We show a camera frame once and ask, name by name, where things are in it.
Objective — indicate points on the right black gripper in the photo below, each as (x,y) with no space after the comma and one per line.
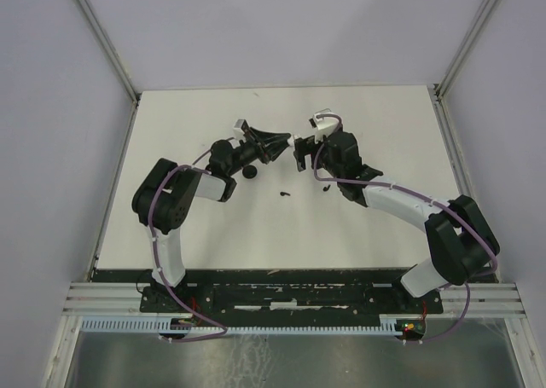
(304,147)

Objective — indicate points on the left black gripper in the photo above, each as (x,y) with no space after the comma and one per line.
(267,144)

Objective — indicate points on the white earbud charging case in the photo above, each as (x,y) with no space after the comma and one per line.
(292,140)

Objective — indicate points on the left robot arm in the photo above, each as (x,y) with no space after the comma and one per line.
(163,200)

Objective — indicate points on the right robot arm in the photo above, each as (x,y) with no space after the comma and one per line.
(460,241)

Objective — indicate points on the black earbud charging case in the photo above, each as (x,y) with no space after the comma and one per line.
(249,172)

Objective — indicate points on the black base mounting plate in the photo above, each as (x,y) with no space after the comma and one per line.
(222,301)

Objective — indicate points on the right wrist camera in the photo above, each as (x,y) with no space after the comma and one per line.
(324,123)

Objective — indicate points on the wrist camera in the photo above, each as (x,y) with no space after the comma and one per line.
(240,130)
(324,123)

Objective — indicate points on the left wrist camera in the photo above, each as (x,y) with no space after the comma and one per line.
(240,130)

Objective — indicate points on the right aluminium frame post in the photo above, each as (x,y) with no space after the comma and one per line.
(478,24)

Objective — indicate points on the aluminium frame post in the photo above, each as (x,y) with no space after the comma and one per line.
(478,24)
(110,53)

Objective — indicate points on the left aluminium frame post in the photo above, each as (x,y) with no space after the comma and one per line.
(110,53)

